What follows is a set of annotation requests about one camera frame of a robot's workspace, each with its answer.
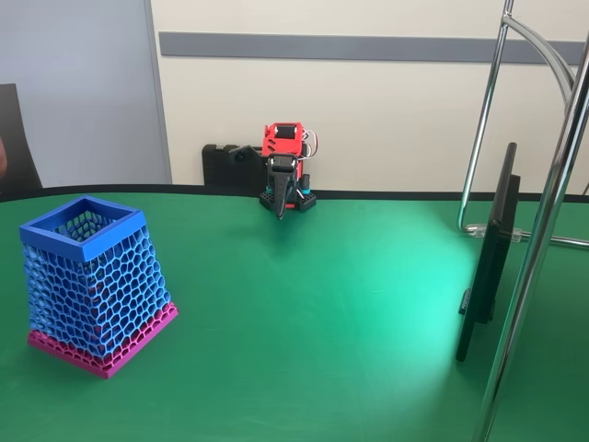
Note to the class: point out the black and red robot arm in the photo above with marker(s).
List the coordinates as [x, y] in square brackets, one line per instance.
[290, 146]

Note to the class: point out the gray wall rail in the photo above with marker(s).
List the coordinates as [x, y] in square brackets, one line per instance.
[322, 46]

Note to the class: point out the blue and pink mesh basket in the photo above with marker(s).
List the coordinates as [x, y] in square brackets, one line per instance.
[115, 285]

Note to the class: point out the chrome tube stand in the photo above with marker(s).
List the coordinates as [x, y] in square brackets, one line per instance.
[501, 368]

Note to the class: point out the black plastic case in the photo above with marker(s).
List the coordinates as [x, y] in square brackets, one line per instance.
[218, 168]

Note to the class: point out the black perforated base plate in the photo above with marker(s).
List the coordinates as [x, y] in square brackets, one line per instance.
[308, 201]

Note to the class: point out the person's hand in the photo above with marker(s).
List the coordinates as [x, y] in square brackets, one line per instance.
[2, 159]

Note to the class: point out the black chair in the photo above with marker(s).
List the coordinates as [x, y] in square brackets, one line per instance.
[18, 138]

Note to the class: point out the clear plastic clip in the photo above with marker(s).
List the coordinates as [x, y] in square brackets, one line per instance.
[476, 230]

